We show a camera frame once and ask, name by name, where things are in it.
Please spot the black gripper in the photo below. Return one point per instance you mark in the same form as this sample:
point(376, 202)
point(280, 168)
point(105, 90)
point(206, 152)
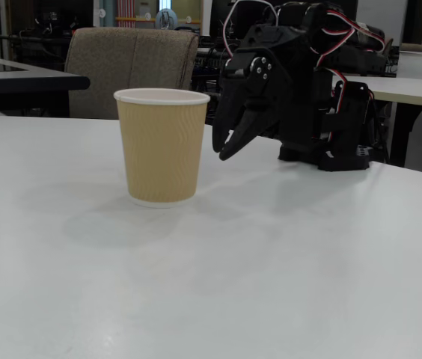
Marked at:
point(249, 98)

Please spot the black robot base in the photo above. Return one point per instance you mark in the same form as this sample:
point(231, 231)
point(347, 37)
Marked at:
point(345, 161)

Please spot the paper cup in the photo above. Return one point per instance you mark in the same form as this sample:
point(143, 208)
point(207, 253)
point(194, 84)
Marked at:
point(160, 149)

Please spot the black monitor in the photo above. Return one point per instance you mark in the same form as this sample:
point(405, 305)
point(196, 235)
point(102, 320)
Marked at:
point(216, 15)

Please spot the blue round object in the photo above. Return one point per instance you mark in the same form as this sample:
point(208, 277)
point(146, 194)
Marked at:
point(160, 18)

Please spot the brown fabric chair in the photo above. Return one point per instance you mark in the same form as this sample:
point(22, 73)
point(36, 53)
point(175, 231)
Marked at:
point(121, 60)

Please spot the red white striped panel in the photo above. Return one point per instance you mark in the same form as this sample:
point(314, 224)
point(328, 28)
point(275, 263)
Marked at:
point(125, 9)

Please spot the beige table with dark leg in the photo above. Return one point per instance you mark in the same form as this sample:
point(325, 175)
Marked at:
point(413, 89)

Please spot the beige chair back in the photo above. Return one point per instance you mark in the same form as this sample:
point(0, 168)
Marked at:
point(416, 48)

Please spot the dark cluttered workbench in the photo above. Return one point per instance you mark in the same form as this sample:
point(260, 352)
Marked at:
point(35, 41)

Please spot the black table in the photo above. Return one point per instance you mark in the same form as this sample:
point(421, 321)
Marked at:
point(27, 84)

